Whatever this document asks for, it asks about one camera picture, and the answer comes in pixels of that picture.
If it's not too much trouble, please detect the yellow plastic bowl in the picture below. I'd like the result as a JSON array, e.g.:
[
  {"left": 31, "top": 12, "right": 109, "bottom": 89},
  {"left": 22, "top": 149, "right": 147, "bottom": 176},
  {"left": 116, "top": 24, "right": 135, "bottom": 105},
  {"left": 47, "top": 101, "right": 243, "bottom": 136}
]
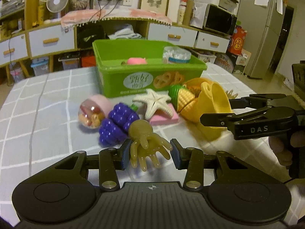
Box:
[{"left": 190, "top": 81, "right": 235, "bottom": 130}]

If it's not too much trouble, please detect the purple grape toy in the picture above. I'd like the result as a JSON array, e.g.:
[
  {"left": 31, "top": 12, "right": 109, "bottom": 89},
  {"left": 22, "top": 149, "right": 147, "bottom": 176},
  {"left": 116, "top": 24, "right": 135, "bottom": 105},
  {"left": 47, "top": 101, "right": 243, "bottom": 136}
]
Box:
[{"left": 99, "top": 102, "right": 139, "bottom": 147}]

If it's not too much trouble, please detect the translucent rubber hand toy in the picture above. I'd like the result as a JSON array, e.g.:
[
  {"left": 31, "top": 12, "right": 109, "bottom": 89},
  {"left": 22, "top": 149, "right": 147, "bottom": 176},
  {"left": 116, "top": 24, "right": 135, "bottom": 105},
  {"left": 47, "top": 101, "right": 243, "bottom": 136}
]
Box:
[{"left": 128, "top": 119, "right": 173, "bottom": 172}]

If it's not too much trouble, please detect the yellow green corn toy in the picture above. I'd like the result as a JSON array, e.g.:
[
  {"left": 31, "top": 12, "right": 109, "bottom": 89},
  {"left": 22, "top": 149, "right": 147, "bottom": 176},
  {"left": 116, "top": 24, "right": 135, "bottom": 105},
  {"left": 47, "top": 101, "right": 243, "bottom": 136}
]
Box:
[{"left": 168, "top": 84, "right": 197, "bottom": 120}]

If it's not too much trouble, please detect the pink capsule ball toy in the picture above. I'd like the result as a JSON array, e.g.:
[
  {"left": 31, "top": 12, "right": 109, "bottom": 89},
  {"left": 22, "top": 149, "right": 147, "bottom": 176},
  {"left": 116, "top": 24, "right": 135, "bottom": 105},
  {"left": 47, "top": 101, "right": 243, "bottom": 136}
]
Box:
[{"left": 78, "top": 94, "right": 114, "bottom": 129}]

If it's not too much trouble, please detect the clear cotton swab jar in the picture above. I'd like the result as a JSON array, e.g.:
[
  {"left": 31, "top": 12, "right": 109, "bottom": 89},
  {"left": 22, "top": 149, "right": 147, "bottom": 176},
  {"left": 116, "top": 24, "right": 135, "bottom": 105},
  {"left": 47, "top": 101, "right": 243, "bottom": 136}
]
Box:
[{"left": 162, "top": 46, "right": 192, "bottom": 64}]

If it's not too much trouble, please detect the pink pig toy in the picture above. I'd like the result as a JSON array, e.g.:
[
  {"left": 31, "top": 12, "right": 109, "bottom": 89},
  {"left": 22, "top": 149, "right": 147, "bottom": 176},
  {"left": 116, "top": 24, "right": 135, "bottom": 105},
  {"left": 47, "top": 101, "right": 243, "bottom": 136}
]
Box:
[{"left": 121, "top": 57, "right": 147, "bottom": 65}]

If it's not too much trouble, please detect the person's hand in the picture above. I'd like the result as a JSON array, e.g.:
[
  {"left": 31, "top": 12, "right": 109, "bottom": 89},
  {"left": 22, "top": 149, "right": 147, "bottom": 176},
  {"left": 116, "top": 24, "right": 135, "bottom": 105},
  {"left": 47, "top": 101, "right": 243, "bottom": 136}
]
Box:
[{"left": 268, "top": 131, "right": 304, "bottom": 166}]

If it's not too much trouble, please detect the orange plastic bowl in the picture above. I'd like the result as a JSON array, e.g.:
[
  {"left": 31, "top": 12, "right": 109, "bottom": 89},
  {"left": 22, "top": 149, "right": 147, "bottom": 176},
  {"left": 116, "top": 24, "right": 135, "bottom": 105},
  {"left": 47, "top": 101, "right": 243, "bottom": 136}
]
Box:
[{"left": 182, "top": 77, "right": 211, "bottom": 96}]

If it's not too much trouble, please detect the pink sticky note block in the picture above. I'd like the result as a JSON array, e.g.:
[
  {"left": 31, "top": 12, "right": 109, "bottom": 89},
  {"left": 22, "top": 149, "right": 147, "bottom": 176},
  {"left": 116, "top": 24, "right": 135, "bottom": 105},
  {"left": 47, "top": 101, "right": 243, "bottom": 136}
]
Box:
[{"left": 148, "top": 103, "right": 179, "bottom": 126}]

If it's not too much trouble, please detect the red gift box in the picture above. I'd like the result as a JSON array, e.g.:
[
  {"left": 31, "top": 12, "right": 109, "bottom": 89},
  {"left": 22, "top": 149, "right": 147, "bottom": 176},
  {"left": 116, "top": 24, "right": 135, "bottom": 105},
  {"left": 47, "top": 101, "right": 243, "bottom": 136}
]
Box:
[{"left": 227, "top": 26, "right": 247, "bottom": 55}]

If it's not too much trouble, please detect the white starfish toy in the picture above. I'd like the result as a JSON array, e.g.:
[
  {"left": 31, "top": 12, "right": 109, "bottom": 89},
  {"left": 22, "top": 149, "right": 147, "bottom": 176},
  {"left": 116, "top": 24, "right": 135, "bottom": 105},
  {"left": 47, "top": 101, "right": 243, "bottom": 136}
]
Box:
[{"left": 132, "top": 88, "right": 174, "bottom": 120}]

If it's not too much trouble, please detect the grey checked tablecloth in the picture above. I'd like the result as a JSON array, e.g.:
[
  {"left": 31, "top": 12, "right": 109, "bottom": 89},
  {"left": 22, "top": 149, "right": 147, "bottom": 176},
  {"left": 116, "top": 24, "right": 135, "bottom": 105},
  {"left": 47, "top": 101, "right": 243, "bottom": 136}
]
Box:
[{"left": 1, "top": 67, "right": 290, "bottom": 225}]

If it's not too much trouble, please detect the green plastic bin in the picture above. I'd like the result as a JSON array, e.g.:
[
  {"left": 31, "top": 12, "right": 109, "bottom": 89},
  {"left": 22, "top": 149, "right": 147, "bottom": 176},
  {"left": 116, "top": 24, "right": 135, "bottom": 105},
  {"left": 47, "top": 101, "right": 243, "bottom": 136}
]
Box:
[{"left": 92, "top": 39, "right": 207, "bottom": 98}]

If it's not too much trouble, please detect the silver refrigerator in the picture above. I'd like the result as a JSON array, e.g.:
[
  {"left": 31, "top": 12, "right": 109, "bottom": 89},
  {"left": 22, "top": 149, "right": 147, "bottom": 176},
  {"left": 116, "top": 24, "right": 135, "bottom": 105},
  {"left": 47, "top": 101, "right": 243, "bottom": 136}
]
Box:
[{"left": 238, "top": 0, "right": 285, "bottom": 79}]

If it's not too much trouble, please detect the black bag on shelf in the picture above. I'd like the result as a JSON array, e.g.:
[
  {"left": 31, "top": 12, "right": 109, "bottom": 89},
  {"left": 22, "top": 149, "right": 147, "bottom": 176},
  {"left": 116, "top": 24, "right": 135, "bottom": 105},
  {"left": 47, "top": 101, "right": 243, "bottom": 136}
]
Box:
[{"left": 76, "top": 24, "right": 106, "bottom": 49}]

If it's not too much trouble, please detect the wooden sideboard cabinet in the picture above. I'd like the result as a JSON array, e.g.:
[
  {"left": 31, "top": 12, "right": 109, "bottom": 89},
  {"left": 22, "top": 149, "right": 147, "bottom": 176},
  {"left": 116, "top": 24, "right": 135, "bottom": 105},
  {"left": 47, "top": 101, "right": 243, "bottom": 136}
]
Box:
[{"left": 1, "top": 0, "right": 229, "bottom": 77}]

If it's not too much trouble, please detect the pink cloth runner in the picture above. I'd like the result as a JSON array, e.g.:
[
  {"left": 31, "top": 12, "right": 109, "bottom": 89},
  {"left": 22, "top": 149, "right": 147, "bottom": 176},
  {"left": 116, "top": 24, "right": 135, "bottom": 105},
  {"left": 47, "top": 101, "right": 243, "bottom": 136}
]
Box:
[{"left": 60, "top": 8, "right": 172, "bottom": 28}]

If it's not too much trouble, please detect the white desk fan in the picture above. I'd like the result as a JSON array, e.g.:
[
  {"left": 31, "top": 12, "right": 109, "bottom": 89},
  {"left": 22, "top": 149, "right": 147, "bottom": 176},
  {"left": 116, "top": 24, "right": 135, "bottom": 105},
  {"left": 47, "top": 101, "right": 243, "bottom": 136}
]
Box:
[{"left": 46, "top": 0, "right": 68, "bottom": 19}]

